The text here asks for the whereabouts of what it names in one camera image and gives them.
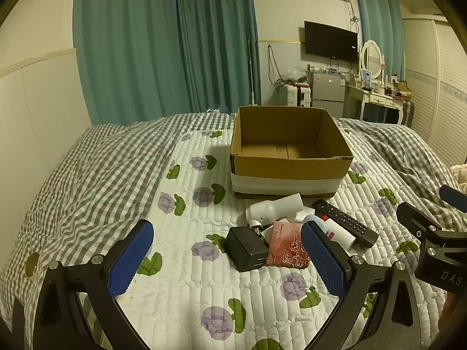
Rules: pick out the small brown cardboard box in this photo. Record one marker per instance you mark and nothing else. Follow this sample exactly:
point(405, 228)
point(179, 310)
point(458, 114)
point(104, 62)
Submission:
point(402, 88)

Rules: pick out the white plastic bottle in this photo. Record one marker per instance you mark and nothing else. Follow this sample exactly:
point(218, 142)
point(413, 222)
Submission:
point(273, 207)

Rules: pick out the pink rose-print box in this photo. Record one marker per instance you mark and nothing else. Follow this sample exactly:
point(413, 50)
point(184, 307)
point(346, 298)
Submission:
point(288, 248)

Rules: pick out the silver refrigerator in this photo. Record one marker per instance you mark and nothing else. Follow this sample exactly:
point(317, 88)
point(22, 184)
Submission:
point(328, 93)

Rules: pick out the beige cloth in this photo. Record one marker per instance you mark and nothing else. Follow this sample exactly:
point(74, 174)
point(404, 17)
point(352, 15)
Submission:
point(459, 175)

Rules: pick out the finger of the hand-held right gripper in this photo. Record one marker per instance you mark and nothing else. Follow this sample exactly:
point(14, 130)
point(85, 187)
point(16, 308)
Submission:
point(412, 215)
point(454, 195)

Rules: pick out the black remote control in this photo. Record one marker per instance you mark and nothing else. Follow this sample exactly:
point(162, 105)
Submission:
point(346, 222)

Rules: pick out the white floral quilted blanket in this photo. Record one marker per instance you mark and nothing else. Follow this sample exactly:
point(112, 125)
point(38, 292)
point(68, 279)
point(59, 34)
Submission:
point(204, 299)

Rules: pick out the white plug adapter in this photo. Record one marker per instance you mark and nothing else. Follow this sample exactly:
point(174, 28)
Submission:
point(257, 226)

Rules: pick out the black power adapter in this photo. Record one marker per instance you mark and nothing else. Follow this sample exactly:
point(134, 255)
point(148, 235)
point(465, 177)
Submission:
point(244, 248)

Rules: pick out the white oval vanity mirror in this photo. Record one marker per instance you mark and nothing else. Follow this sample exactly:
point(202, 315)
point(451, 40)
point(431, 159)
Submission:
point(372, 56)

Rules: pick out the teal curtain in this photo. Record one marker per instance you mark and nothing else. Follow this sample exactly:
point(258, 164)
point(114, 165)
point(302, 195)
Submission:
point(383, 25)
point(219, 43)
point(127, 43)

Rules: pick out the dark ribbed suitcase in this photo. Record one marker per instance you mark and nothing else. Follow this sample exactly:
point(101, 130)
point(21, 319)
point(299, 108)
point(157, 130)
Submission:
point(408, 113)

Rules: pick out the white suitcase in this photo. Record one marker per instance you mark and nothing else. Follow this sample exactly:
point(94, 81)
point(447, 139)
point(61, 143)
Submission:
point(293, 96)

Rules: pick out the black wall television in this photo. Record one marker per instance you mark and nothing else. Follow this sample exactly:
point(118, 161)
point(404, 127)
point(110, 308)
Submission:
point(330, 42)

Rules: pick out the white bottle with red cap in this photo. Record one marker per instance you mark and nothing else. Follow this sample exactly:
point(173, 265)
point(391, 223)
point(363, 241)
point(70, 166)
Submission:
point(339, 237)

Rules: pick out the white louvered wardrobe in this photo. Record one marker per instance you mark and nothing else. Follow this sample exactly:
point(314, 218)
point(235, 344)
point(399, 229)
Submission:
point(445, 98)

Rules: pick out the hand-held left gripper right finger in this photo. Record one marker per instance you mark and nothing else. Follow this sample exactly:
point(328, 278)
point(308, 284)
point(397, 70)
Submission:
point(324, 262)

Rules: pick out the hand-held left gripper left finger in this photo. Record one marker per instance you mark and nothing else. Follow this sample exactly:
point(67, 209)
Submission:
point(131, 259)

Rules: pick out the white dressing table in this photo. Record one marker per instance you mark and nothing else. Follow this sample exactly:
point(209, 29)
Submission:
point(372, 98)

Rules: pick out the clear plastic bag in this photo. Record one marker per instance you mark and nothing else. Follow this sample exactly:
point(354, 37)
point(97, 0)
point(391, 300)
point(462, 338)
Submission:
point(293, 77)

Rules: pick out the small photo frame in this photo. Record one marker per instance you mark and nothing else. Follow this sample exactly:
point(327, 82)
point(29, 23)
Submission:
point(366, 76)

